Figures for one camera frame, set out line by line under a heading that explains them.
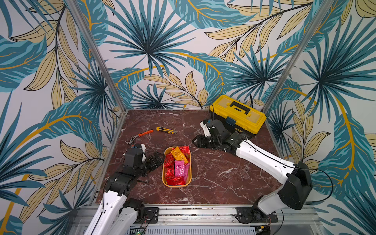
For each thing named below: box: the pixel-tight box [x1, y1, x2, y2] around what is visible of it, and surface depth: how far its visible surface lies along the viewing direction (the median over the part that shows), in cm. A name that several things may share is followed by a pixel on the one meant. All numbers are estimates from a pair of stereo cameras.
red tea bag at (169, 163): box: [164, 151, 176, 174], surface depth 84 cm
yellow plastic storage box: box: [162, 145, 192, 188], surface depth 83 cm
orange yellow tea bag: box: [170, 146, 189, 165], surface depth 86 cm
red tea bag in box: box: [164, 169, 187, 186], surface depth 80 cm
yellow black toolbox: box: [209, 94, 267, 138], surface depth 98 cm
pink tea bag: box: [174, 160, 185, 177], surface depth 83 cm
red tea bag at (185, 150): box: [178, 145, 190, 156], surface depth 91 cm
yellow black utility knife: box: [155, 126, 178, 135], surface depth 108 cm
